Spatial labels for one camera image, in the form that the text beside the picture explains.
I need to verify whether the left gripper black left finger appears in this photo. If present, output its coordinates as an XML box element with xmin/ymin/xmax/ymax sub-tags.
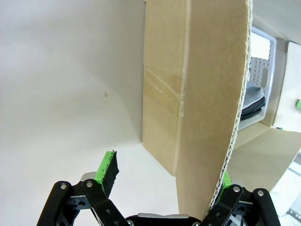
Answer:
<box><xmin>37</xmin><ymin>150</ymin><xmax>129</xmax><ymax>226</ymax></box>

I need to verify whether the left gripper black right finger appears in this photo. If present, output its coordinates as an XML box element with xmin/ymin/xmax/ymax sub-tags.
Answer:
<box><xmin>202</xmin><ymin>171</ymin><xmax>282</xmax><ymax>226</ymax></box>

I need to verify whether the brown cardboard box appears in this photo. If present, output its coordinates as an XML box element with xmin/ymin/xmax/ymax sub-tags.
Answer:
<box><xmin>141</xmin><ymin>0</ymin><xmax>301</xmax><ymax>217</ymax></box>

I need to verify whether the white flat gift box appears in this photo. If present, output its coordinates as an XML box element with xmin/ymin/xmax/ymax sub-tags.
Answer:
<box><xmin>250</xmin><ymin>32</ymin><xmax>270</xmax><ymax>60</ymax></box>

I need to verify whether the white perforated plastic basket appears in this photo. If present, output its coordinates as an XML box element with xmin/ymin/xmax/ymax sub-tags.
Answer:
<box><xmin>237</xmin><ymin>25</ymin><xmax>278</xmax><ymax>130</ymax></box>

